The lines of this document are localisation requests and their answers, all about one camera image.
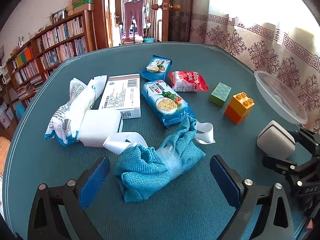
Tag white medicine box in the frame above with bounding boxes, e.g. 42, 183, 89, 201
98, 74, 142, 119

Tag cardboard box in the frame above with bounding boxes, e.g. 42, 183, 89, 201
74, 4, 95, 14

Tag orange and yellow toy block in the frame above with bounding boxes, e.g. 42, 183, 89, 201
224, 92, 255, 125

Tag white sponge with black stripe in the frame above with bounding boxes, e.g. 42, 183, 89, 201
256, 120, 296, 160

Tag door knob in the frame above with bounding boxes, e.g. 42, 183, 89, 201
151, 2, 181, 12

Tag picture frame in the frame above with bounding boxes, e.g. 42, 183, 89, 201
54, 9, 67, 22

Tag green box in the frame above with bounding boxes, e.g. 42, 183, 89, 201
72, 0, 95, 9

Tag white tissue pack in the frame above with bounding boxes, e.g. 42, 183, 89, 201
76, 109, 123, 147

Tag rows of books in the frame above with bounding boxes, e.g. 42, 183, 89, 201
10, 16, 88, 100

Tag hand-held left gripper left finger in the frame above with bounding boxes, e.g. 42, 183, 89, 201
27, 156, 111, 240

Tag wooden door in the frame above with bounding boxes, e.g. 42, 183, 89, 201
158, 0, 171, 42

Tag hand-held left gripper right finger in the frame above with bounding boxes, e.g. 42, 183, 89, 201
209, 154, 296, 240

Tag teal knitted pouch white ribbon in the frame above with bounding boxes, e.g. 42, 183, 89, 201
103, 116, 216, 203

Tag wooden bookshelf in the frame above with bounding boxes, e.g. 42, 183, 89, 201
5, 10, 98, 110

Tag hanging purple pants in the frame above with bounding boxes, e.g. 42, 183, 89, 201
124, 0, 145, 40

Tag patterned curtain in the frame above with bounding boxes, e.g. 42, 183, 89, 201
170, 0, 320, 135

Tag clear plastic bowl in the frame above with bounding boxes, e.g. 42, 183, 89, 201
254, 70, 308, 125

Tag teal table mat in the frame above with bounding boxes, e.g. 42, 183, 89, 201
1, 41, 315, 240

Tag red snack packet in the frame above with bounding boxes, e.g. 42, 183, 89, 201
167, 70, 209, 92

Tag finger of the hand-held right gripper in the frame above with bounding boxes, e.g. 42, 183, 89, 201
261, 154, 299, 178
287, 128, 320, 157

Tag blue cracker packet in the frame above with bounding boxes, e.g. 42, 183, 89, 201
139, 54, 173, 81
141, 79, 197, 128

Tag green toy block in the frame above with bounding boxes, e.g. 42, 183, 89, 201
209, 82, 232, 107

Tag wooden door frame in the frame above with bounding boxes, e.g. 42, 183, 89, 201
92, 0, 118, 49

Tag white and blue tissue packet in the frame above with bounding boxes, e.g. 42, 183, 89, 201
44, 75, 108, 147

